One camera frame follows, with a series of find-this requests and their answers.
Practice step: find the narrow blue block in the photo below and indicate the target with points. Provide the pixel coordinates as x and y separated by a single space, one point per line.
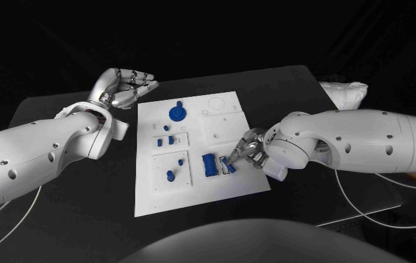
231 168

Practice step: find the blue gear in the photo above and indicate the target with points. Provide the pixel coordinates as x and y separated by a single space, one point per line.
177 113

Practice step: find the white crumpled plastic bag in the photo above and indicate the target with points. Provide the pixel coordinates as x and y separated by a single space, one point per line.
344 94

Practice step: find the large blue block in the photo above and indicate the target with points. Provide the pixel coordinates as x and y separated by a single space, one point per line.
209 164

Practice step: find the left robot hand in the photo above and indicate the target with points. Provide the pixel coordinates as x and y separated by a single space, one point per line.
108 84

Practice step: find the blue cylinder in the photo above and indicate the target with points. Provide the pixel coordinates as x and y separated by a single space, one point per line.
170 176

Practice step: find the white task board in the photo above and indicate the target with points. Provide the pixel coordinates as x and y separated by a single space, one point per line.
202 190

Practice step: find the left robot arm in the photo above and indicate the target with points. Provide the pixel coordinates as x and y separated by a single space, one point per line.
48 145

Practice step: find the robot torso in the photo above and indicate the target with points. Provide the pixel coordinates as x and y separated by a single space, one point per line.
259 245

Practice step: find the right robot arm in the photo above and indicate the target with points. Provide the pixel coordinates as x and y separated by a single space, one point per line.
341 141

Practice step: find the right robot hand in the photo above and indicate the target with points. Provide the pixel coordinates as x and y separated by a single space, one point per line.
252 147

